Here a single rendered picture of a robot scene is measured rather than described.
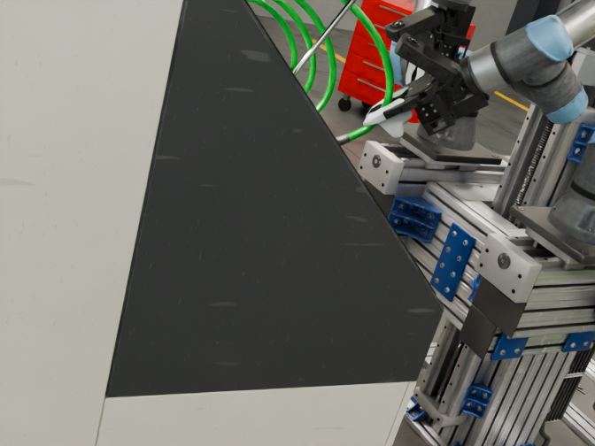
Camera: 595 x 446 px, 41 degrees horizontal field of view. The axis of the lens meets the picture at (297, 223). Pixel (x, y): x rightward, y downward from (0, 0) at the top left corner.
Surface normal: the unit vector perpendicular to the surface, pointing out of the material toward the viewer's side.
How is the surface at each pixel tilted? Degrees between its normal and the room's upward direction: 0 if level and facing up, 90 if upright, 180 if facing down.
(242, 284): 90
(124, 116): 90
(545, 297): 90
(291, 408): 90
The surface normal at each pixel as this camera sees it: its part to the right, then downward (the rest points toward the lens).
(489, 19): -0.85, 0.00
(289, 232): 0.39, 0.47
